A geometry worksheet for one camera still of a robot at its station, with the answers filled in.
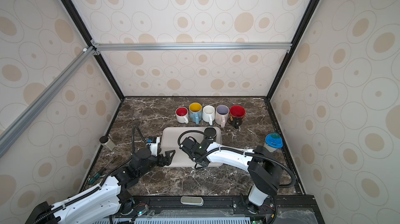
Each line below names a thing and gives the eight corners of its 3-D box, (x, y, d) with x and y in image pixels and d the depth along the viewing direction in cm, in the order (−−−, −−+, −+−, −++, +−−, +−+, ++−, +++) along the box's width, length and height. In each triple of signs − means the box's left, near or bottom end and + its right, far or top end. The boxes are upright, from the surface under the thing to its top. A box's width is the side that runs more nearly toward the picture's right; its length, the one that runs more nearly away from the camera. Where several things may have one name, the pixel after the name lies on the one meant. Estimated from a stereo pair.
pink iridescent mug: (215, 129, 103) (217, 120, 95) (215, 114, 111) (215, 104, 103) (228, 129, 103) (230, 120, 95) (226, 114, 111) (228, 104, 103)
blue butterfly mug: (186, 124, 106) (184, 113, 98) (192, 111, 114) (191, 101, 105) (197, 127, 105) (197, 117, 96) (203, 114, 112) (203, 104, 103)
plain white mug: (175, 125, 106) (174, 119, 100) (177, 113, 113) (176, 106, 107) (188, 125, 106) (187, 119, 100) (189, 113, 113) (188, 106, 107)
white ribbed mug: (202, 126, 105) (202, 118, 98) (202, 113, 112) (202, 105, 106) (214, 126, 105) (215, 118, 98) (213, 113, 112) (214, 105, 106)
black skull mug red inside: (222, 125, 106) (224, 115, 98) (232, 112, 113) (234, 102, 105) (235, 132, 103) (238, 123, 94) (244, 118, 110) (248, 109, 102)
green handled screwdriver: (89, 183, 82) (86, 182, 80) (105, 168, 87) (102, 166, 85) (91, 184, 82) (88, 183, 80) (106, 169, 87) (104, 167, 85)
